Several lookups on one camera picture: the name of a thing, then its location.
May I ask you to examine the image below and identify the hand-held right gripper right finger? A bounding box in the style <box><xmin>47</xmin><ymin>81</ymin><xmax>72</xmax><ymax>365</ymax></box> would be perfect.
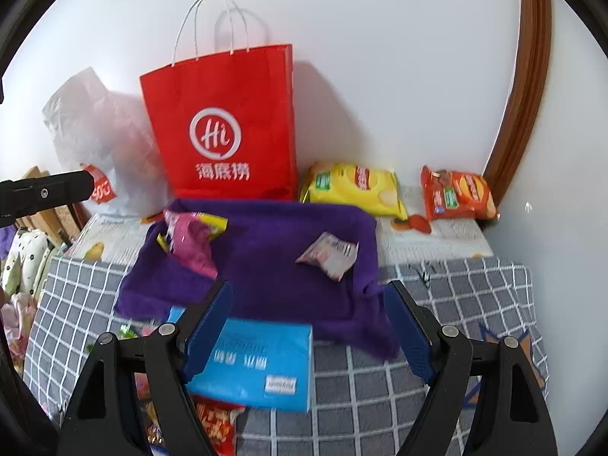
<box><xmin>384</xmin><ymin>279</ymin><xmax>559</xmax><ymax>456</ymax></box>

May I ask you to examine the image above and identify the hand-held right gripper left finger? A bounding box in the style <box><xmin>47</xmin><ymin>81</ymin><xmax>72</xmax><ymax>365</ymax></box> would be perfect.
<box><xmin>56</xmin><ymin>279</ymin><xmax>234</xmax><ymax>456</ymax></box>

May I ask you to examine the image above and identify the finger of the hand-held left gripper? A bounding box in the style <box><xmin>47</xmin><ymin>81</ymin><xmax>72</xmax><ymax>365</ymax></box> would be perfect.
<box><xmin>0</xmin><ymin>169</ymin><xmax>96</xmax><ymax>229</ymax></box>

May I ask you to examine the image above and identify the purple fabric tray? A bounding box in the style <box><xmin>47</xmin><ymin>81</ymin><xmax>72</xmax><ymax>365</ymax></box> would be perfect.
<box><xmin>115</xmin><ymin>198</ymin><xmax>401</xmax><ymax>359</ymax></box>

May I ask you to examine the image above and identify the red snack packet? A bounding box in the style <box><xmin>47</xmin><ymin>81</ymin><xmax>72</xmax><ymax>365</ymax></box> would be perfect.
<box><xmin>192</xmin><ymin>395</ymin><xmax>248</xmax><ymax>456</ymax></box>

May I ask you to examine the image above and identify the wooden headboard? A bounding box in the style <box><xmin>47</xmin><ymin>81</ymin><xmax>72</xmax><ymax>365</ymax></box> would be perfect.
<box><xmin>19</xmin><ymin>166</ymin><xmax>91</xmax><ymax>248</ymax></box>

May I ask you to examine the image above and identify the grey checked blanket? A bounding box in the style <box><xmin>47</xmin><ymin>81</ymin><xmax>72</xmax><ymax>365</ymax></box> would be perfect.
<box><xmin>24</xmin><ymin>254</ymin><xmax>547</xmax><ymax>456</ymax></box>

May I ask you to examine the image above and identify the light blue packet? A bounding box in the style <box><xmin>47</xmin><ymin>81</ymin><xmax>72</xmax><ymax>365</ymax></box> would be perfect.
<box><xmin>166</xmin><ymin>306</ymin><xmax>314</xmax><ymax>413</ymax></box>

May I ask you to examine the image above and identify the white floral cloth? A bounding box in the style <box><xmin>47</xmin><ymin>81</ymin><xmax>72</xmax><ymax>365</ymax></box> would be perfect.
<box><xmin>0</xmin><ymin>228</ymin><xmax>53</xmax><ymax>295</ymax></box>

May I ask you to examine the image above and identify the magenta snack packet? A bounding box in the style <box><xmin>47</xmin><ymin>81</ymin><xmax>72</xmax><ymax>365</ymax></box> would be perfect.
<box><xmin>164</xmin><ymin>209</ymin><xmax>219</xmax><ymax>280</ymax></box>

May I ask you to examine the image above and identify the white plastic bag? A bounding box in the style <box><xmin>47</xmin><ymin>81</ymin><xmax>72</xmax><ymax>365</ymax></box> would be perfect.
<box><xmin>42</xmin><ymin>67</ymin><xmax>176</xmax><ymax>219</ymax></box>

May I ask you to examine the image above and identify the yellow-green snack packet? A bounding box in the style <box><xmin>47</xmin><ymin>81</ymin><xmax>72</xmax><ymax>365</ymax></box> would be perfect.
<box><xmin>157</xmin><ymin>211</ymin><xmax>229</xmax><ymax>252</ymax></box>

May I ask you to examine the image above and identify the silver pink snack packet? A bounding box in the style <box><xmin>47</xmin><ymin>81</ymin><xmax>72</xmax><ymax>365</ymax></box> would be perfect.
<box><xmin>295</xmin><ymin>232</ymin><xmax>359</xmax><ymax>280</ymax></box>

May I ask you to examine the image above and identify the orange chip bag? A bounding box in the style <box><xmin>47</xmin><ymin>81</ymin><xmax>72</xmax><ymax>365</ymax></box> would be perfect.
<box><xmin>420</xmin><ymin>165</ymin><xmax>500</xmax><ymax>222</ymax></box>

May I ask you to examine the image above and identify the yellow chip bag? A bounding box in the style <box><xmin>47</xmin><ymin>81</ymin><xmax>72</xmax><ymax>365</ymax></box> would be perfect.
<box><xmin>299</xmin><ymin>160</ymin><xmax>409</xmax><ymax>222</ymax></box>

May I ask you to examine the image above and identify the red paper bag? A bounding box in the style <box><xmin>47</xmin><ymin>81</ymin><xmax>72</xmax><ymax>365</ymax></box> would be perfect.
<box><xmin>139</xmin><ymin>0</ymin><xmax>299</xmax><ymax>201</ymax></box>

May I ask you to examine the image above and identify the brown wooden door frame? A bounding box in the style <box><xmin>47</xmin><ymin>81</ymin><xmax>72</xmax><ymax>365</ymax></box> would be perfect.
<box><xmin>482</xmin><ymin>0</ymin><xmax>552</xmax><ymax>195</ymax></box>

